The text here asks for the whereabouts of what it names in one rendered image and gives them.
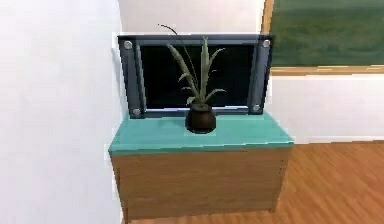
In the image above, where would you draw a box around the black grey-framed television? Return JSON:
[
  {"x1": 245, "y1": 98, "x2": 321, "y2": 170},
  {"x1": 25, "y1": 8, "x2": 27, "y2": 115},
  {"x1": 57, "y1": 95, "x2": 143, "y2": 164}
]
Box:
[{"x1": 117, "y1": 32, "x2": 275, "y2": 120}]

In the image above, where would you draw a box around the green house plant brown pot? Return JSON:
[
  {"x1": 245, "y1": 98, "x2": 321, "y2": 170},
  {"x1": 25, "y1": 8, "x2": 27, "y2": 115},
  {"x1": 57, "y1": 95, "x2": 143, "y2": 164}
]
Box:
[{"x1": 157, "y1": 23, "x2": 227, "y2": 135}]

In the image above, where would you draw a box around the wooden cabinet with teal top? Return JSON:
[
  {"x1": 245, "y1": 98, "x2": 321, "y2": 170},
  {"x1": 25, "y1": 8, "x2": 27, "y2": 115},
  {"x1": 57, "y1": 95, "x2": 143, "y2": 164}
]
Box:
[{"x1": 108, "y1": 111, "x2": 296, "y2": 224}]

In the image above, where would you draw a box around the green picture in wooden frame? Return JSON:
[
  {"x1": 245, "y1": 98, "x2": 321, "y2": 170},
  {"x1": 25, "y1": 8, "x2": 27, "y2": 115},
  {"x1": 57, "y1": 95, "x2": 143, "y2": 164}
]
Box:
[{"x1": 260, "y1": 0, "x2": 384, "y2": 76}]

